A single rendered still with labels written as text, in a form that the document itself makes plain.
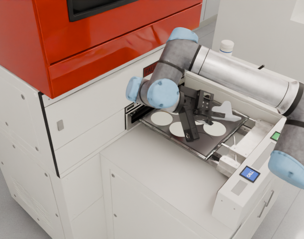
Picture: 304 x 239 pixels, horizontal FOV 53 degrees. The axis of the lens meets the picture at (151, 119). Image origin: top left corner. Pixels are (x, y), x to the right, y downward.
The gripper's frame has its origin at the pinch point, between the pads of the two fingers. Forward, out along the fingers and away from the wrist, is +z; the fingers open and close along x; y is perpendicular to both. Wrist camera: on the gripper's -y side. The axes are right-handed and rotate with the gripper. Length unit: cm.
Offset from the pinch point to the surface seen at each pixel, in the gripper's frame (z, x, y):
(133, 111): -17.6, 45.3, 6.0
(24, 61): -65, 16, 5
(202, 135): 10.1, 29.8, 0.2
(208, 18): 145, 283, 229
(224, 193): 5.0, 2.8, -22.5
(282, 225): 109, 75, -34
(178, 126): 1.5, 37.1, 3.1
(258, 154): 22.5, 8.6, -5.5
